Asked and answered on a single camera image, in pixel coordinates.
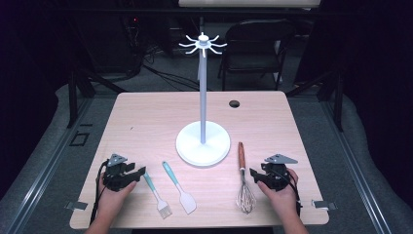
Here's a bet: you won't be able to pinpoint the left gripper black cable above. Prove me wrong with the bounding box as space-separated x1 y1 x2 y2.
89 159 110 226

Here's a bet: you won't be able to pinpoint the wooden handled wire whisk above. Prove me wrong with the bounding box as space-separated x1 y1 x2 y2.
236 141 257 215

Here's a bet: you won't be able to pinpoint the white utensil stand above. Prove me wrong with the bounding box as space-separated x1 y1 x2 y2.
175 31 232 169

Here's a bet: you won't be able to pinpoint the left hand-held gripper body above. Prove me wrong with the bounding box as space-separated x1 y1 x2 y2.
101 153 131 193

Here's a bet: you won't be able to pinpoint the person's left hand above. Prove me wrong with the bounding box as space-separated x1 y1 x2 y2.
96 174 137 214

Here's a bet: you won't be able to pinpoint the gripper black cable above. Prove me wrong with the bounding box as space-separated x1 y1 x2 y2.
282 172 303 218
89 159 110 226

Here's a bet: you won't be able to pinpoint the black metal frame stand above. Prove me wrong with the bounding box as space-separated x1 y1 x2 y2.
285 69 345 133
66 69 128 129

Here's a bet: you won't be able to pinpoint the dark equipment with red light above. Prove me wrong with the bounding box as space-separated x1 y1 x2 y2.
121 14 146 79

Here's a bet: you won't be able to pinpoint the teal handled white spatula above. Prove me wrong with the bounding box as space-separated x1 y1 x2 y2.
162 161 198 215

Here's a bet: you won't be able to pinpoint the metal table bracket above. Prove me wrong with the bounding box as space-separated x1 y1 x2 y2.
64 201 89 212
312 199 338 211

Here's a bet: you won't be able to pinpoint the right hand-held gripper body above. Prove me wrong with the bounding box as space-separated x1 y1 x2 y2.
262 153 299 192

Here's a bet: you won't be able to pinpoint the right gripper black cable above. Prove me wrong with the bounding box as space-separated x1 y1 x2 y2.
282 172 303 218

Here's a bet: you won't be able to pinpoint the black floor cables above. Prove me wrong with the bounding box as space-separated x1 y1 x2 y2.
142 45 204 93

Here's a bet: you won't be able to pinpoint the teal handled pastry brush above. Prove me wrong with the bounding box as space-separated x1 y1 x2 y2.
141 171 173 220

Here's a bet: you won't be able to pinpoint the metal floor rail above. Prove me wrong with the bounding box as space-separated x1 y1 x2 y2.
319 98 395 234
0 97 95 234

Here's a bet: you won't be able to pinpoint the person's right hand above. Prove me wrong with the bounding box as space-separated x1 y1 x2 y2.
257 169 301 214

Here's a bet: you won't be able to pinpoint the black folding chair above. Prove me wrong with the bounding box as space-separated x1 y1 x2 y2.
217 19 297 92

